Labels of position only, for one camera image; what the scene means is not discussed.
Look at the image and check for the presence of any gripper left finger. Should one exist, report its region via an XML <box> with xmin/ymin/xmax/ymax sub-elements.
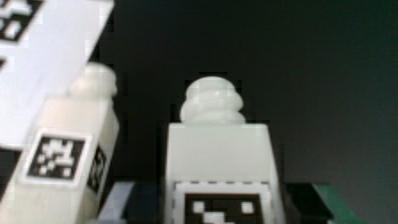
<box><xmin>96</xmin><ymin>179</ymin><xmax>166</xmax><ymax>224</ymax></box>

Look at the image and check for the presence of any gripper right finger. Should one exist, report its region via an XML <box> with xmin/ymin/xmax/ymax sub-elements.
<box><xmin>283</xmin><ymin>182</ymin><xmax>372</xmax><ymax>224</ymax></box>

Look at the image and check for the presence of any white table leg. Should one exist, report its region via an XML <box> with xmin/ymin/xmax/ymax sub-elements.
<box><xmin>0</xmin><ymin>63</ymin><xmax>119</xmax><ymax>224</ymax></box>
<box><xmin>164</xmin><ymin>76</ymin><xmax>288</xmax><ymax>224</ymax></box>

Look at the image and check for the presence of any white marker sheet with tags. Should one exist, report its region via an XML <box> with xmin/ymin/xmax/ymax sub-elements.
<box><xmin>0</xmin><ymin>0</ymin><xmax>116</xmax><ymax>150</ymax></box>

